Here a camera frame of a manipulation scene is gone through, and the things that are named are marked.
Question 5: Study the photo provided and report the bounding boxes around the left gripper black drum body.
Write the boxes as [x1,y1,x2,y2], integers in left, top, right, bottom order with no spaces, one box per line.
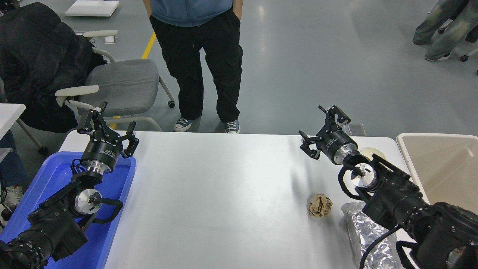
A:
[80,133,124,174]

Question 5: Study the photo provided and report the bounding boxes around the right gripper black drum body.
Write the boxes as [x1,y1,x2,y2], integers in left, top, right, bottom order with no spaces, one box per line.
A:
[316,129,357,164]

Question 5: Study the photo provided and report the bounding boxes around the white paper cup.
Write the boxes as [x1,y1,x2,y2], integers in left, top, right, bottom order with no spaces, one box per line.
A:
[360,147,387,160]

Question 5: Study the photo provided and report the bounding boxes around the metal floor plate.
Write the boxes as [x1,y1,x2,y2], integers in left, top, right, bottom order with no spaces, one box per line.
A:
[343,124,367,136]

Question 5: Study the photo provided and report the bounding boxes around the grey chair with white armrests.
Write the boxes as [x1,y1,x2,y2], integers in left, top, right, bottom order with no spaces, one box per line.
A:
[16,30,176,156]

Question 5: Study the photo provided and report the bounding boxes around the blue plastic tray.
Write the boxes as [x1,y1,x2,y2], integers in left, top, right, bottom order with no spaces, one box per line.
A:
[0,151,137,269]

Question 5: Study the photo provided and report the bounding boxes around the crumpled tan paper ball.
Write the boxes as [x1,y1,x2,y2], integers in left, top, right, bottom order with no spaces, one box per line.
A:
[307,193,333,217]

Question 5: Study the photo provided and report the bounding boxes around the black jacket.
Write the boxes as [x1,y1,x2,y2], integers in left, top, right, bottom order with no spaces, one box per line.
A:
[0,2,108,133]

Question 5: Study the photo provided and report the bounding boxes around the small white side table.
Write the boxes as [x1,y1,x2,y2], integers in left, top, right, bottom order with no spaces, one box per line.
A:
[0,103,27,141]

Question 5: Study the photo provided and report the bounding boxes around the crumpled silver foil tray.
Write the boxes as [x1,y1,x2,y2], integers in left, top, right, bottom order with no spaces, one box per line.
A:
[341,202,404,269]

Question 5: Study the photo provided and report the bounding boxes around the person in jeans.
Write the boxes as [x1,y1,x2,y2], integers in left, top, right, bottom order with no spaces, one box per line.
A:
[0,130,29,222]

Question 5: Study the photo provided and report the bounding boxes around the standing person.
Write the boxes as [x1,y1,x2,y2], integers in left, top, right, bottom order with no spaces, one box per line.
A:
[143,0,244,134]

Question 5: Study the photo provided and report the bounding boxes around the large pale plastic bin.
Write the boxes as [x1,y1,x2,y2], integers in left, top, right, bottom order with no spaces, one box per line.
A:
[396,133,478,216]

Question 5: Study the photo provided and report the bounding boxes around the white flat board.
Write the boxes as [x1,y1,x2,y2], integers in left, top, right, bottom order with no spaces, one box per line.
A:
[64,0,120,18]

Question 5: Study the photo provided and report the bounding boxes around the seated person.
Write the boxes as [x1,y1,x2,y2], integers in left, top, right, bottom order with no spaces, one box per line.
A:
[412,0,478,62]

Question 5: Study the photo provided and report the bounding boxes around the office chair wheeled base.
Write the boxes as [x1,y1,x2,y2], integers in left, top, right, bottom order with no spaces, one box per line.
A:
[438,21,478,75]

